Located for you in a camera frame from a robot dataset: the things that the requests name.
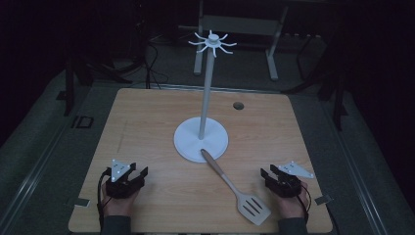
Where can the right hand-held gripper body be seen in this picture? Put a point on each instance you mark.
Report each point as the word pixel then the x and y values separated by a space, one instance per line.
pixel 285 186

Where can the white metal frame stand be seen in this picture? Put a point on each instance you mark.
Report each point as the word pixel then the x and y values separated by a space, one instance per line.
pixel 241 25

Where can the small metal table bracket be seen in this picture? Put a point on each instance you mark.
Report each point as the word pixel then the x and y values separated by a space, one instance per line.
pixel 323 199
pixel 82 202

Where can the white hook stand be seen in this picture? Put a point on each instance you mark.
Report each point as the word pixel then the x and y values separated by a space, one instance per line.
pixel 200 143

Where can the person's left hand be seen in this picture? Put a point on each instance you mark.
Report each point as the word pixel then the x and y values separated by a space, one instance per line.
pixel 118 206

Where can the person's right hand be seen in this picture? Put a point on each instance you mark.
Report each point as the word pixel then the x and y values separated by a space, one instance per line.
pixel 292 207

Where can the black metal stand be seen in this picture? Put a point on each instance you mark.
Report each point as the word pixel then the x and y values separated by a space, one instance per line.
pixel 69 88
pixel 337 98

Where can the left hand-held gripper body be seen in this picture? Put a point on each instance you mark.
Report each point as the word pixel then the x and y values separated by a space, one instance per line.
pixel 121 187

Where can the black floor socket plate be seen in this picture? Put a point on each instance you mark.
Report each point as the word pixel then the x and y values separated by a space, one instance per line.
pixel 82 122

